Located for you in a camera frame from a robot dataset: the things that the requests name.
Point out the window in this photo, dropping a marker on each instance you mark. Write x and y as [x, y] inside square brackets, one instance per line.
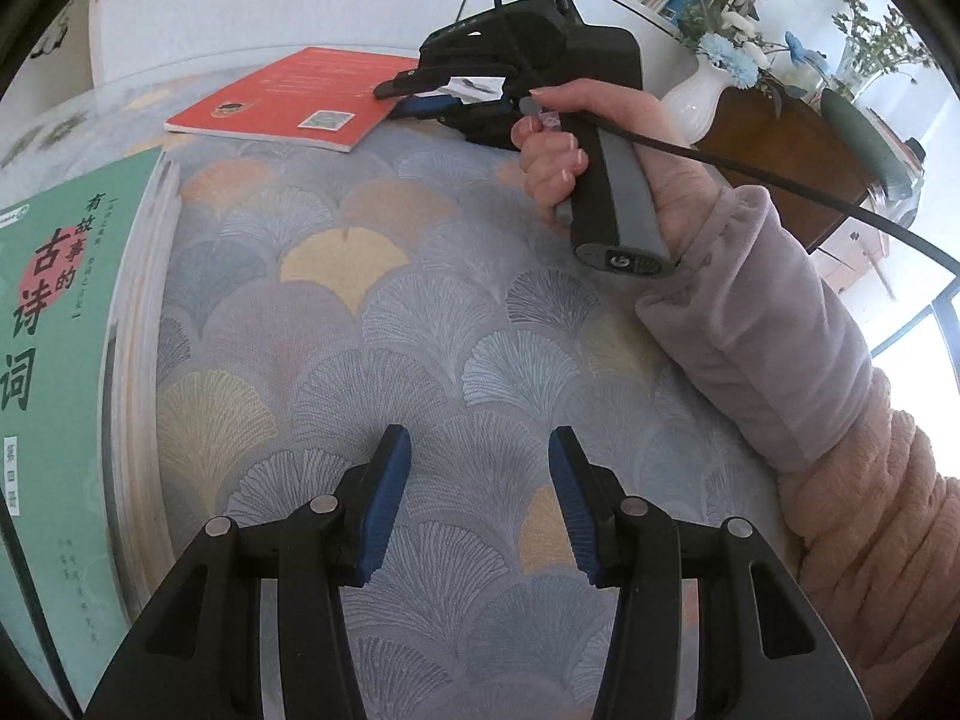
[922, 360]

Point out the person's right forearm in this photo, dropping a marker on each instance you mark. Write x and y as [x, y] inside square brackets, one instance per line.
[787, 330]

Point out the teal green book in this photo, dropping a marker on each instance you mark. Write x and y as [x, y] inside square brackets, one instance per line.
[60, 360]

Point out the white vase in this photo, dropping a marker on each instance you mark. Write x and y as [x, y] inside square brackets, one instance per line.
[690, 109]

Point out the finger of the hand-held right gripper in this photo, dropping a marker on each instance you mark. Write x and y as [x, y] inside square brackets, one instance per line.
[424, 108]
[409, 81]

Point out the bear swing wall sticker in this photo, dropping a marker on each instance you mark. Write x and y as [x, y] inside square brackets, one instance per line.
[49, 37]

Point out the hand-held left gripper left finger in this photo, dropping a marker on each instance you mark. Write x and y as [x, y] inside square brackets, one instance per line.
[386, 502]

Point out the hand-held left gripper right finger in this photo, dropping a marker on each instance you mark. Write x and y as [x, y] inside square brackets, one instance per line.
[571, 510]

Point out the person's right hand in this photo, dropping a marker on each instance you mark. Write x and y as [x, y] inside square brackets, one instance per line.
[675, 195]

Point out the dark green oval object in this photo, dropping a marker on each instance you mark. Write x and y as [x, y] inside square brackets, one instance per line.
[862, 135]

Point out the glass vase with green stems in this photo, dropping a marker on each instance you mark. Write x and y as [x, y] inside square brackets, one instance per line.
[877, 37]

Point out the brown wooden cabinet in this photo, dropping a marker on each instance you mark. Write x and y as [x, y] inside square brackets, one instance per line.
[772, 142]

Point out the red book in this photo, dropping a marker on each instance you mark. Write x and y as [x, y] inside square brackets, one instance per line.
[285, 90]

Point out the blue white artificial flowers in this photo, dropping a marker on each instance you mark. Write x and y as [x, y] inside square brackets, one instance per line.
[731, 52]

